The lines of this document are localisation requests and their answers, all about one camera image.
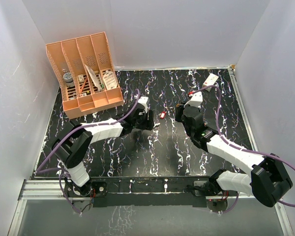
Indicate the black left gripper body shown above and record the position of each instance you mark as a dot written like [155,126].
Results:
[141,123]

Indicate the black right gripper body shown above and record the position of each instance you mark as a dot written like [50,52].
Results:
[186,126]

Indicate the red key tag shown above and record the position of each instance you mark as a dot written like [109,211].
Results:
[162,115]

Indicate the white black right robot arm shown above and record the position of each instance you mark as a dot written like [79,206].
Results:
[263,177]

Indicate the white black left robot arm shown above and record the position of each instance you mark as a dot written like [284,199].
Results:
[71,144]

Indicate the white red small box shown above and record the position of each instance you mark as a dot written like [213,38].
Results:
[210,81]

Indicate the white label packet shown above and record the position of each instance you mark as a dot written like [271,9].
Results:
[109,79]

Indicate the white paper card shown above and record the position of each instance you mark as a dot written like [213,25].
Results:
[95,77]

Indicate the small white box in organizer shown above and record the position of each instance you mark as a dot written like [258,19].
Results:
[81,78]

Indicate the orange plastic file organizer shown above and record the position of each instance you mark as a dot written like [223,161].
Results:
[72,55]

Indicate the grey tape roll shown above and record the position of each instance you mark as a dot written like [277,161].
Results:
[68,79]

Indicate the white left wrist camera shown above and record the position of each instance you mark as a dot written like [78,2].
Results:
[144,101]

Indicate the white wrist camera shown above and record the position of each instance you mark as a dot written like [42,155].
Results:
[195,100]
[144,101]

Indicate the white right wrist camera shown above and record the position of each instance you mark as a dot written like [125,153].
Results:
[195,100]

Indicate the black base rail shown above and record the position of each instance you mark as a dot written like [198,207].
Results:
[146,191]

